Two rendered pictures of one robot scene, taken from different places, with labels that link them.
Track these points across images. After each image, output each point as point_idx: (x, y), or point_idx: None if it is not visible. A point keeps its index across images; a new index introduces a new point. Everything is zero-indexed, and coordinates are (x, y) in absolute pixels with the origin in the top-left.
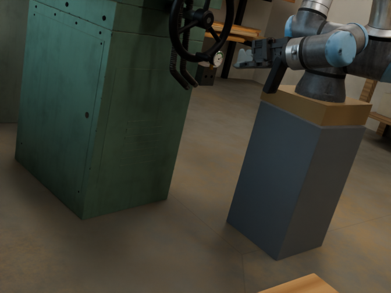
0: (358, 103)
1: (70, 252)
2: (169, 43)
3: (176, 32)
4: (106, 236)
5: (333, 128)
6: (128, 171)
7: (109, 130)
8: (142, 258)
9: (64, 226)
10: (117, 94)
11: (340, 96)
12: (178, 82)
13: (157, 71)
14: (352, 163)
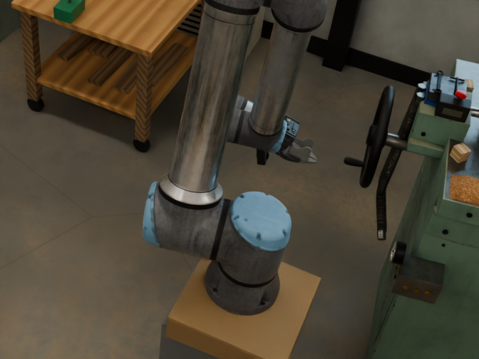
0: (186, 293)
1: (343, 236)
2: (426, 192)
3: (373, 122)
4: (343, 270)
5: (197, 261)
6: (385, 281)
7: (403, 218)
8: (297, 266)
9: (379, 258)
10: (413, 191)
11: (210, 262)
12: (408, 248)
13: (416, 209)
14: (159, 356)
